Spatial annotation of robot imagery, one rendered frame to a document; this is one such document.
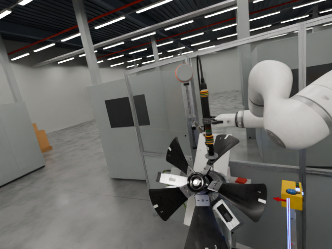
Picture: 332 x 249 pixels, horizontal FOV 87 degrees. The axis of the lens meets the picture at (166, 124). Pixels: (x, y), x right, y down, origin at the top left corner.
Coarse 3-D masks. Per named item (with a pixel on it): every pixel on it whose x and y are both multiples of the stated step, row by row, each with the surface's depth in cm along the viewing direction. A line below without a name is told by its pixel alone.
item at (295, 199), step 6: (282, 180) 115; (282, 186) 109; (288, 186) 108; (294, 186) 108; (300, 186) 107; (282, 192) 104; (282, 198) 104; (294, 198) 100; (300, 198) 98; (282, 204) 105; (294, 204) 101; (300, 204) 99
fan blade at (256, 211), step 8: (224, 184) 101; (232, 184) 101; (240, 184) 100; (248, 184) 98; (256, 184) 97; (264, 184) 95; (224, 192) 95; (232, 192) 95; (240, 192) 94; (248, 192) 93; (264, 192) 91; (232, 200) 91; (240, 200) 90; (248, 200) 89; (256, 200) 88; (240, 208) 87; (248, 208) 86; (256, 208) 85; (248, 216) 84; (256, 216) 83
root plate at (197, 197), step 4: (196, 196) 103; (200, 196) 104; (204, 196) 104; (196, 200) 102; (200, 200) 102; (204, 200) 103; (208, 200) 104; (196, 204) 100; (200, 204) 101; (204, 204) 102; (208, 204) 103
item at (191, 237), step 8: (200, 208) 99; (208, 208) 100; (192, 216) 97; (200, 216) 97; (208, 216) 98; (192, 224) 95; (200, 224) 95; (208, 224) 96; (216, 224) 97; (192, 232) 94; (200, 232) 94; (208, 232) 94; (216, 232) 95; (192, 240) 92; (200, 240) 92; (208, 240) 92; (216, 240) 93; (224, 240) 93; (184, 248) 91; (192, 248) 91; (200, 248) 90; (208, 248) 90; (224, 248) 91
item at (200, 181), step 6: (192, 174) 106; (198, 174) 104; (204, 174) 113; (192, 180) 104; (198, 180) 103; (204, 180) 100; (210, 180) 109; (192, 186) 103; (198, 186) 101; (204, 186) 99; (198, 192) 100; (204, 192) 103; (210, 192) 106
